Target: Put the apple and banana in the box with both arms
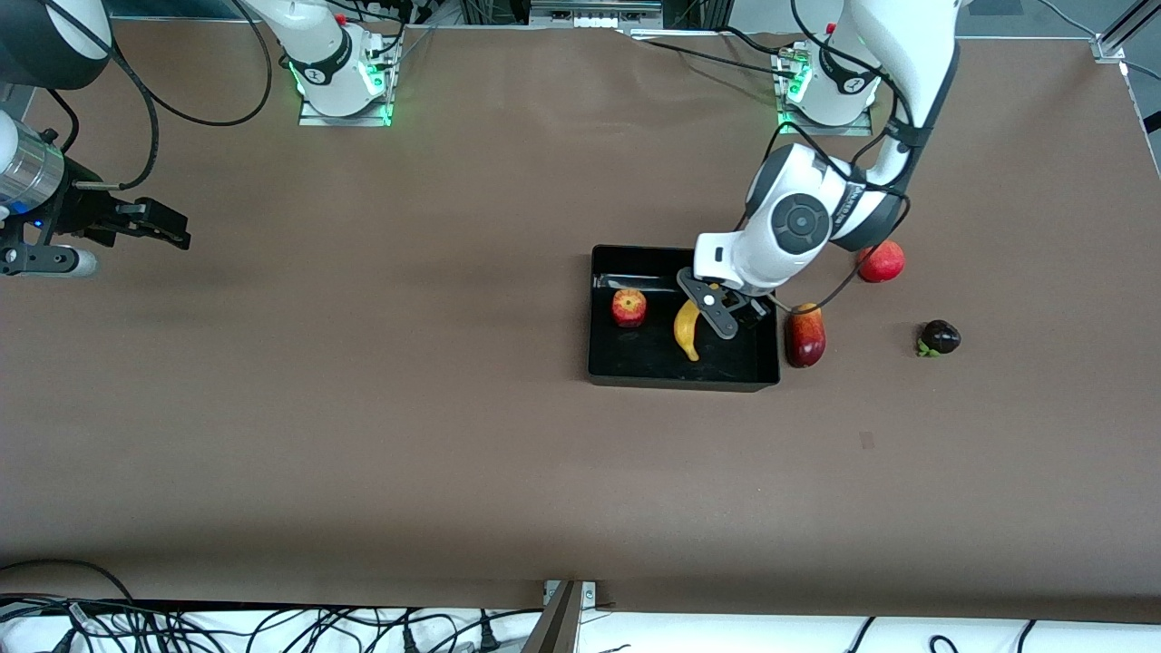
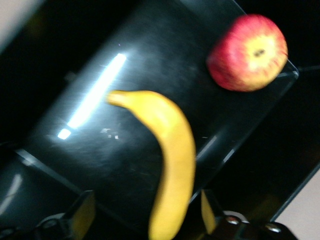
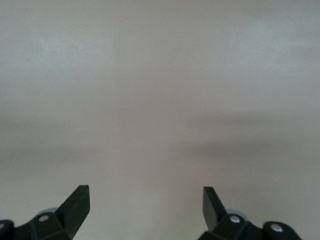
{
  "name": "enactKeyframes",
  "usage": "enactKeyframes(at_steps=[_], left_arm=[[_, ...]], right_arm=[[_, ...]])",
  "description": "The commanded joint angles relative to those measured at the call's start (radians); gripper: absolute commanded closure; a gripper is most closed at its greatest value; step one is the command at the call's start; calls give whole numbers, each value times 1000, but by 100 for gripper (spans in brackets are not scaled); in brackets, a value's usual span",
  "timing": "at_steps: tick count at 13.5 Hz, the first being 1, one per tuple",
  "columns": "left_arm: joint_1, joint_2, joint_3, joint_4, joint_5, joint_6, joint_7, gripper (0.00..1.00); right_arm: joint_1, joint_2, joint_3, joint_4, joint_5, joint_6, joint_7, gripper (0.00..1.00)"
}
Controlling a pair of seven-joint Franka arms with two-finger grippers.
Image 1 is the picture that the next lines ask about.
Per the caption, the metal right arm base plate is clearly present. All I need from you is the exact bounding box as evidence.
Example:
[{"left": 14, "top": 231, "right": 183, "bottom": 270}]
[{"left": 298, "top": 91, "right": 396, "bottom": 128}]

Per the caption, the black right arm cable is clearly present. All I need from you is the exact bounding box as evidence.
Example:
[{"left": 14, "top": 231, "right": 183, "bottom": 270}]
[{"left": 41, "top": 0, "right": 275, "bottom": 193}]

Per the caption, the aluminium frame profile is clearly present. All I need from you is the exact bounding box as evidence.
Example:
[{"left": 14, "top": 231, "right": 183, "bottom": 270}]
[{"left": 1091, "top": 0, "right": 1161, "bottom": 64}]

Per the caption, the metal stand post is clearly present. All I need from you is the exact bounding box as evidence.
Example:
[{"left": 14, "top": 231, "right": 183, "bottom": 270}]
[{"left": 521, "top": 579, "right": 599, "bottom": 653}]

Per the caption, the red yellow apple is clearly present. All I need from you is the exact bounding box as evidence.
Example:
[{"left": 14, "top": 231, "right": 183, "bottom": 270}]
[{"left": 610, "top": 288, "right": 648, "bottom": 328}]

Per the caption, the dark purple mangosteen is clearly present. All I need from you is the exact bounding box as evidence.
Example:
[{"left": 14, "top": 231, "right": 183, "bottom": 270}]
[{"left": 916, "top": 319, "right": 962, "bottom": 357}]

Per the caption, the white power strip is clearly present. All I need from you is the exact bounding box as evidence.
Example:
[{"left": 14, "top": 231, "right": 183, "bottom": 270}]
[{"left": 531, "top": 0, "right": 664, "bottom": 29}]

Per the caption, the black rectangular plastic box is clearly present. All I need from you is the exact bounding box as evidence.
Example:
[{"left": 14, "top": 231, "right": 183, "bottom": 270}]
[{"left": 587, "top": 244, "right": 782, "bottom": 393}]

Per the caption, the thin grey cable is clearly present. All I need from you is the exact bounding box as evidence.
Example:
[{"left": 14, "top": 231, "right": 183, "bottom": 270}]
[{"left": 1034, "top": 0, "right": 1104, "bottom": 39}]

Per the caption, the red yellow mango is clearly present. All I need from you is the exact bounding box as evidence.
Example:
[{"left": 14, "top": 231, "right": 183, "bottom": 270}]
[{"left": 785, "top": 304, "right": 827, "bottom": 369}]

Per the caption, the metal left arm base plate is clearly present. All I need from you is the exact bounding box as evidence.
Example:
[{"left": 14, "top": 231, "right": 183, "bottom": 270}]
[{"left": 773, "top": 44, "right": 874, "bottom": 137}]

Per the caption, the black table cable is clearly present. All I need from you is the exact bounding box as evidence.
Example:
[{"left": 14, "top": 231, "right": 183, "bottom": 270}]
[
  {"left": 718, "top": 24, "right": 786, "bottom": 57},
  {"left": 626, "top": 34, "right": 792, "bottom": 79}
]

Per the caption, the red pomegranate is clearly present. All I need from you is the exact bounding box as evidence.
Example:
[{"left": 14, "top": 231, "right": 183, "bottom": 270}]
[{"left": 857, "top": 240, "right": 906, "bottom": 284}]

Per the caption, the yellow banana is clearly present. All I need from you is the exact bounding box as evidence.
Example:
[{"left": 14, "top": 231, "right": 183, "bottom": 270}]
[{"left": 673, "top": 299, "right": 704, "bottom": 362}]

